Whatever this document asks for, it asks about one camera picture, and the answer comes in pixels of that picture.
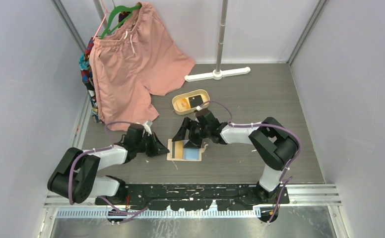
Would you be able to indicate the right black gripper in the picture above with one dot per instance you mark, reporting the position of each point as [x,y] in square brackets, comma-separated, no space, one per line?
[181,133]

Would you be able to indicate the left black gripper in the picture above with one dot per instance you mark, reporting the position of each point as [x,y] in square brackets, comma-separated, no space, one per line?
[157,148]

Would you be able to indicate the gold card with black stripe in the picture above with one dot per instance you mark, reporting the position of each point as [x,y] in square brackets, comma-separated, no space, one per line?
[177,151]

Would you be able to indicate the beige leather card holder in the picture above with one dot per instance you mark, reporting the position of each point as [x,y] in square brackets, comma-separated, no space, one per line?
[190,154]

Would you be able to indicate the gold credit card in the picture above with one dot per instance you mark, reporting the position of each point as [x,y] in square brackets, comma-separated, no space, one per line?
[182,106]

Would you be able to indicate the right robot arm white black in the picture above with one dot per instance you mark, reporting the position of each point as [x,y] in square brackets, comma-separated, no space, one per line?
[276,145]

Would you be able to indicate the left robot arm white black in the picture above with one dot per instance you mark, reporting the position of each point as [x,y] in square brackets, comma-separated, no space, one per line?
[75,176]

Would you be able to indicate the black card in tray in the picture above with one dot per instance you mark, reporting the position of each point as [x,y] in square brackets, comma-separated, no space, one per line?
[195,101]

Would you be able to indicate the beige oval tray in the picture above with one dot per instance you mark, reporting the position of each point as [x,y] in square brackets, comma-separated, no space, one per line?
[201,92]

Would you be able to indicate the white rack stand base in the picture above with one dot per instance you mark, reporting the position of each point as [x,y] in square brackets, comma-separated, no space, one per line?
[217,75]

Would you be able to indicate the pink shorts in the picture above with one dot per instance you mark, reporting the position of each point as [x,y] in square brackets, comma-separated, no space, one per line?
[139,60]

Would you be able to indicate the colourful patterned garment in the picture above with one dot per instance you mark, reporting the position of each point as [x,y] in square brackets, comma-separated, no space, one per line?
[87,79]

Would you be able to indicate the grey metal rack pole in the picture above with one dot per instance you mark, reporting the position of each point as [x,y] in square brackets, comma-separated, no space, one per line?
[221,37]

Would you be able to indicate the green clothes hanger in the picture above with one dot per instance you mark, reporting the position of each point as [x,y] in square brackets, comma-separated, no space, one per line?
[115,13]

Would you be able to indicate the pink clothes hanger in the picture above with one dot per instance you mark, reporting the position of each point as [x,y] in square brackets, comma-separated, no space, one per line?
[104,10]

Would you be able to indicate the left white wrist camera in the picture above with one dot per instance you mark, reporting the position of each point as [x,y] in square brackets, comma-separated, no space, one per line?
[147,126]

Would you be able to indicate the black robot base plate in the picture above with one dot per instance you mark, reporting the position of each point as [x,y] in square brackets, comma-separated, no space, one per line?
[194,197]

